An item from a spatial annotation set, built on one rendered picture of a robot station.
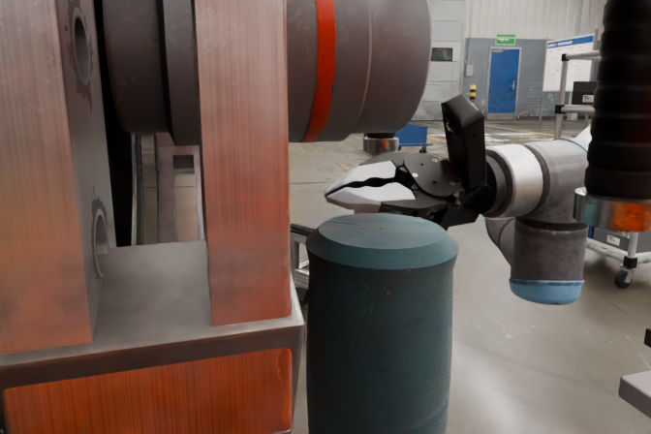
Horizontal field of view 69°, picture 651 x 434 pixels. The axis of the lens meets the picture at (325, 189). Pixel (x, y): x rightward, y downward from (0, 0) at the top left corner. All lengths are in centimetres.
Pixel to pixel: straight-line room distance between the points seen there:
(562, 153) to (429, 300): 41
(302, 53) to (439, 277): 16
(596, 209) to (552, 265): 39
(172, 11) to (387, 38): 14
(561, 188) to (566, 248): 8
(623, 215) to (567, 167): 36
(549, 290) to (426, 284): 44
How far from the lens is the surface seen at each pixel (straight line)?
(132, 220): 56
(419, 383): 28
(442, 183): 53
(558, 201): 64
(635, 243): 231
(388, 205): 49
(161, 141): 60
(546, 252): 67
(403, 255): 25
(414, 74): 34
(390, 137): 57
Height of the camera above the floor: 82
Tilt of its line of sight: 12 degrees down
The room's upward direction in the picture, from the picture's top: straight up
